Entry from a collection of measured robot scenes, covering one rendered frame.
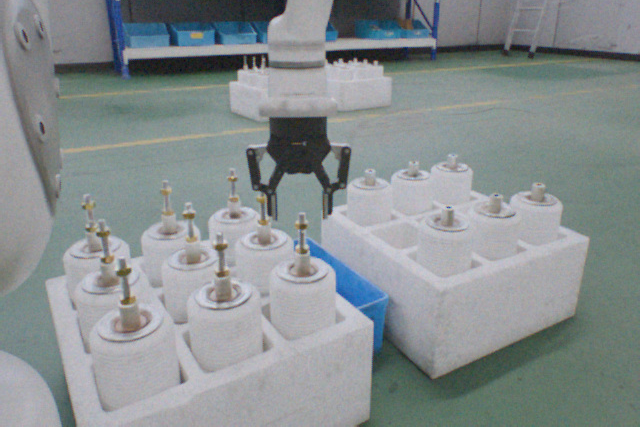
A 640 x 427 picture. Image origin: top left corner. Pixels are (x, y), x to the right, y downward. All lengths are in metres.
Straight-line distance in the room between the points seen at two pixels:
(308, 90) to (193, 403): 0.39
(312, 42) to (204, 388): 0.43
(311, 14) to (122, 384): 0.47
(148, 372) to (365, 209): 0.57
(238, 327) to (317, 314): 0.12
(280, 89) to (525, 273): 0.59
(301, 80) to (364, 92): 2.60
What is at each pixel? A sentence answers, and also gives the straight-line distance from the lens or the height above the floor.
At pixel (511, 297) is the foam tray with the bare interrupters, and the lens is 0.99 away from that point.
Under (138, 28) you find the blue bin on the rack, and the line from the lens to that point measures 5.48.
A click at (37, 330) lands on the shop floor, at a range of 1.18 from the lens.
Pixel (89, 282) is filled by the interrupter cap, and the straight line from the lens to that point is 0.76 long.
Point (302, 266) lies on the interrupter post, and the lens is 0.71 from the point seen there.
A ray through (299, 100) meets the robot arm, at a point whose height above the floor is 0.51.
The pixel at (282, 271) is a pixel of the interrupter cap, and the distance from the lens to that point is 0.72.
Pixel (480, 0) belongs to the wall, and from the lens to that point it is 7.95.
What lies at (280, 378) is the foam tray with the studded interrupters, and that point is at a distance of 0.70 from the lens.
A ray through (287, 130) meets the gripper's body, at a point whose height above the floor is 0.47.
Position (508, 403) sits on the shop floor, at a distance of 0.94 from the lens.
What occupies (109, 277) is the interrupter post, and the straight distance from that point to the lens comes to 0.75.
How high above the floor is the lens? 0.61
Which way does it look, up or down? 20 degrees down
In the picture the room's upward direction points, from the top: straight up
